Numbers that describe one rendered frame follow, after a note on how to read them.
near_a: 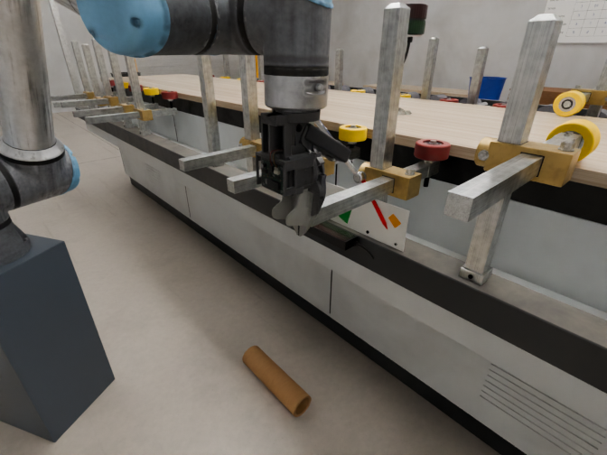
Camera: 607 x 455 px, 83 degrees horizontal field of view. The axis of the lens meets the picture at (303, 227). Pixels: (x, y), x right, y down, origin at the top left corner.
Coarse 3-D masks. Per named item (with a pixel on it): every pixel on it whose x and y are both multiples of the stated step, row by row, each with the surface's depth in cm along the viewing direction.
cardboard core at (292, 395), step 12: (252, 348) 132; (252, 360) 129; (264, 360) 127; (264, 372) 124; (276, 372) 123; (264, 384) 124; (276, 384) 119; (288, 384) 119; (276, 396) 119; (288, 396) 115; (300, 396) 114; (288, 408) 115; (300, 408) 118
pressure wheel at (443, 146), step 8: (416, 144) 82; (424, 144) 80; (432, 144) 80; (440, 144) 80; (448, 144) 80; (416, 152) 82; (424, 152) 80; (432, 152) 79; (440, 152) 79; (448, 152) 80; (432, 160) 80; (440, 160) 80; (424, 184) 87
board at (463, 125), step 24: (192, 96) 171; (216, 96) 168; (240, 96) 168; (264, 96) 168; (336, 96) 168; (360, 96) 168; (336, 120) 111; (360, 120) 111; (408, 120) 111; (432, 120) 111; (456, 120) 111; (480, 120) 111; (552, 120) 111; (600, 120) 111; (408, 144) 92; (456, 144) 83; (600, 144) 83; (576, 168) 67; (600, 168) 66
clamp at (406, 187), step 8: (360, 168) 79; (368, 168) 77; (376, 168) 76; (392, 168) 76; (400, 168) 76; (368, 176) 78; (376, 176) 76; (392, 176) 73; (400, 176) 71; (408, 176) 71; (416, 176) 72; (400, 184) 72; (408, 184) 71; (416, 184) 73; (392, 192) 74; (400, 192) 73; (408, 192) 72; (416, 192) 74
